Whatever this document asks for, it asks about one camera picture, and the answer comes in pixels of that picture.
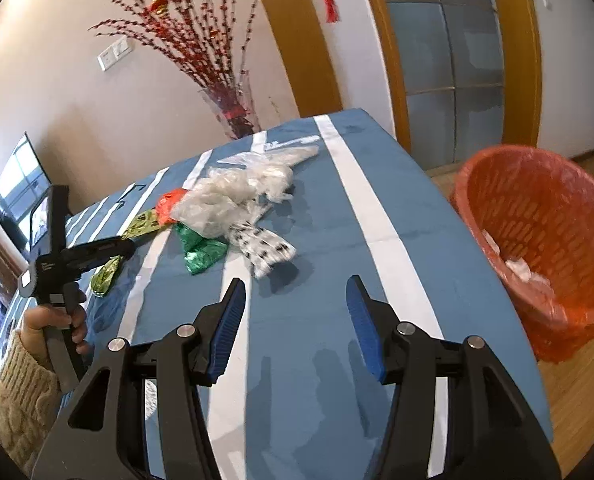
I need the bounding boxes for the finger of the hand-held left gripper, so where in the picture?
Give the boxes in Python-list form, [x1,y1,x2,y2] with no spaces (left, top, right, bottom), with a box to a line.
[66,237,136,281]

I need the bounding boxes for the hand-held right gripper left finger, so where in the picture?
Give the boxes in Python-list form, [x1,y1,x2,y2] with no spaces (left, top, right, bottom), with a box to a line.
[30,277,246,480]

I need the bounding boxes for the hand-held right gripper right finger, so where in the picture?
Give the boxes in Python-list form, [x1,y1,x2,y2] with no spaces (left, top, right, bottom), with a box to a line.
[345,275,562,480]

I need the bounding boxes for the yellow-green foil wrapper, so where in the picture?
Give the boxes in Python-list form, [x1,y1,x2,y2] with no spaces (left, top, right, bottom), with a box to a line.
[91,209,165,297]

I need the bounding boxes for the black dotted white wrapper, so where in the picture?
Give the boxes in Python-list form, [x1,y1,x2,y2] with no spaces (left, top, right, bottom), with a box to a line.
[227,220,298,281]

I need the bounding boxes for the white plastic bag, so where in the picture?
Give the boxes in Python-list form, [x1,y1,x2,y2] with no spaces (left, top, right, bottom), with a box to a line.
[504,257,555,303]

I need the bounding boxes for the grey plastic waste basket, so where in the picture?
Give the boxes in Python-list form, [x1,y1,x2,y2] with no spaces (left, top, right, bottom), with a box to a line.
[449,144,594,365]

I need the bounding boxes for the orange plastic bin liner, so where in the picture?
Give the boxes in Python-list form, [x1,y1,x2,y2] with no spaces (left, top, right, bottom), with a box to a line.
[449,144,594,365]

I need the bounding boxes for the person's left hand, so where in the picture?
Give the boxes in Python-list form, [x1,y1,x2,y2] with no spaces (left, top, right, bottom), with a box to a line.
[20,305,92,358]

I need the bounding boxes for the green foil wrapper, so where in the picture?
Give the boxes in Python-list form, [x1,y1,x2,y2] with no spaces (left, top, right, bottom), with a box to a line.
[173,222,229,276]

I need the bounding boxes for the translucent red plastic bag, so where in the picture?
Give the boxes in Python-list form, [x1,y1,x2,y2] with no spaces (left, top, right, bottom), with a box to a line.
[157,189,185,228]

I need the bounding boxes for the blue striped tablecloth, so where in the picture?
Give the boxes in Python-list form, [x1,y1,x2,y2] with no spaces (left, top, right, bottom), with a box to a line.
[2,107,552,480]

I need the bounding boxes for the flat screen television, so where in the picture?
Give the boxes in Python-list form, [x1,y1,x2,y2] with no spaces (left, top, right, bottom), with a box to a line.
[0,132,53,253]

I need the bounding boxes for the pale crumpled plastic bag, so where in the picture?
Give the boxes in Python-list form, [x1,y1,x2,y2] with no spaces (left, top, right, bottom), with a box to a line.
[169,167,259,238]

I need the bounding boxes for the pale crumpled plastic piece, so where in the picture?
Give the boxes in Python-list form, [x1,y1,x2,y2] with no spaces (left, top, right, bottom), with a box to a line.
[478,229,501,257]

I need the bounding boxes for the glass vase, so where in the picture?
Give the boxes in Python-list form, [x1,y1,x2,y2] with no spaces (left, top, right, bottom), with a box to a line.
[199,77,263,141]

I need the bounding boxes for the red berry branches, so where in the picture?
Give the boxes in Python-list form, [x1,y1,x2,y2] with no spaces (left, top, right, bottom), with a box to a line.
[88,0,288,111]

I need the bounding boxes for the frosted glass sliding door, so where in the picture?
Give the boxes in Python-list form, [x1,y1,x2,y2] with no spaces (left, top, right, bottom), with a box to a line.
[377,0,508,168]

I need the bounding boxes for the wooden wall trim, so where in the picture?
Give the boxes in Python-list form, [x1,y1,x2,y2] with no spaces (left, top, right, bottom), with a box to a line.
[247,0,343,118]

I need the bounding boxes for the wooden door frame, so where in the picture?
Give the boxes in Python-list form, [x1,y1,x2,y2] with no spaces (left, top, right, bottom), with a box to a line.
[357,0,542,171]

